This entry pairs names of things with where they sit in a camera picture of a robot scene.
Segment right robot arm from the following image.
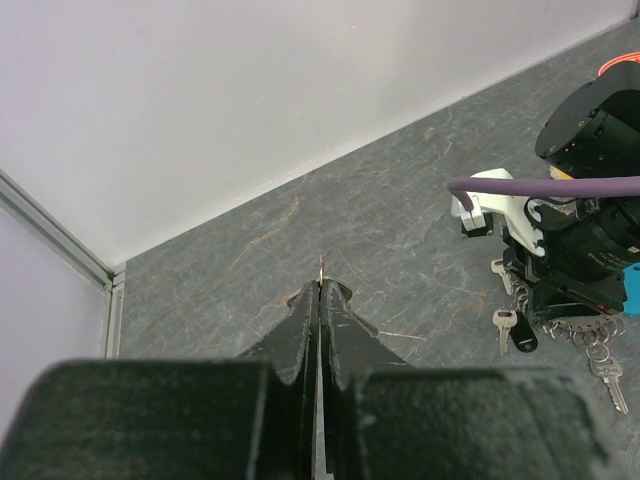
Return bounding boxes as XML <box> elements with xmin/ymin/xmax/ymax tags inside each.
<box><xmin>503</xmin><ymin>61</ymin><xmax>639</xmax><ymax>323</ymax></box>

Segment red patterned bowl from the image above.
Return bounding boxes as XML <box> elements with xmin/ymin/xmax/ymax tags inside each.
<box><xmin>597</xmin><ymin>51</ymin><xmax>640</xmax><ymax>77</ymax></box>

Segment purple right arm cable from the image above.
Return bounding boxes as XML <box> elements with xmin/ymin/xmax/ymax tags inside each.
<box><xmin>447</xmin><ymin>175</ymin><xmax>640</xmax><ymax>211</ymax></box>

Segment silver key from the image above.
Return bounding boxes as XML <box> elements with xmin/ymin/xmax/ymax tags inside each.
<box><xmin>286</xmin><ymin>255</ymin><xmax>379</xmax><ymax>337</ymax></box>

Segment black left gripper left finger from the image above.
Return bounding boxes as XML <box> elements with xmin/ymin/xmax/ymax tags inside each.
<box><xmin>234</xmin><ymin>280</ymin><xmax>320</xmax><ymax>479</ymax></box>

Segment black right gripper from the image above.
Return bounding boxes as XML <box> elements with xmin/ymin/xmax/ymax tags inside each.
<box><xmin>503</xmin><ymin>199</ymin><xmax>639</xmax><ymax>320</ymax></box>

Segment black key fob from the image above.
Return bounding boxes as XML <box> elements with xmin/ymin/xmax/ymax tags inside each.
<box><xmin>509</xmin><ymin>311</ymin><xmax>538</xmax><ymax>353</ymax></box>

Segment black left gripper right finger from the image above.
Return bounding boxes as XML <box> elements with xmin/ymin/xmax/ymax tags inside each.
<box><xmin>319</xmin><ymin>279</ymin><xmax>413</xmax><ymax>479</ymax></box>

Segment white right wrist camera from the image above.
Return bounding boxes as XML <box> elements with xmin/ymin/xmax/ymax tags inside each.
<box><xmin>447</xmin><ymin>168</ymin><xmax>545</xmax><ymax>257</ymax></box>

